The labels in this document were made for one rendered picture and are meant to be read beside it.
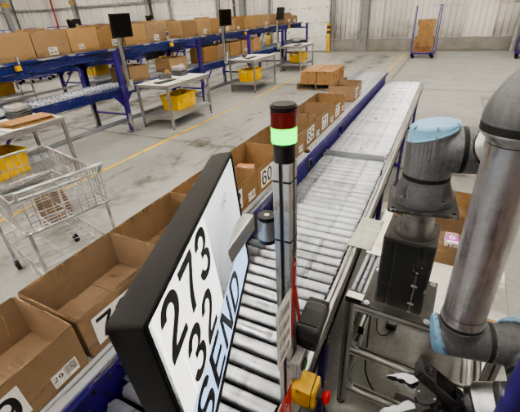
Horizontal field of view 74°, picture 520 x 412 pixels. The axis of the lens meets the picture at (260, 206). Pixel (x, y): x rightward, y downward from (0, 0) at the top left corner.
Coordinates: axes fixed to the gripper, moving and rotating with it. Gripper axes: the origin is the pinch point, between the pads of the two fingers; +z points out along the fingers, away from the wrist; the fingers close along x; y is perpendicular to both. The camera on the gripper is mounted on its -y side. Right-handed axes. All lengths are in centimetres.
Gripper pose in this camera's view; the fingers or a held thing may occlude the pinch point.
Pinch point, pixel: (383, 392)
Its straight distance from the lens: 103.9
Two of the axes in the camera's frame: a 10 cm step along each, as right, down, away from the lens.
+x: 4.7, -4.0, 7.8
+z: -7.5, 2.8, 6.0
